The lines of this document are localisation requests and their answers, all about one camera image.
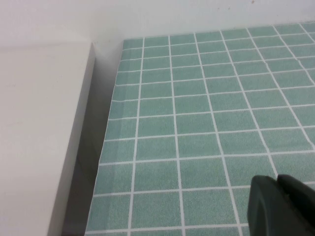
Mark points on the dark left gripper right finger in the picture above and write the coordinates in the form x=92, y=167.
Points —
x=302, y=211

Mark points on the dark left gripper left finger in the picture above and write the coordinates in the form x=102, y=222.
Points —
x=265, y=211

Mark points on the green checked tablecloth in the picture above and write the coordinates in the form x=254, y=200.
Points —
x=197, y=123

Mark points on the white side panel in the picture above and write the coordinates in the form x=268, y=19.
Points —
x=37, y=135

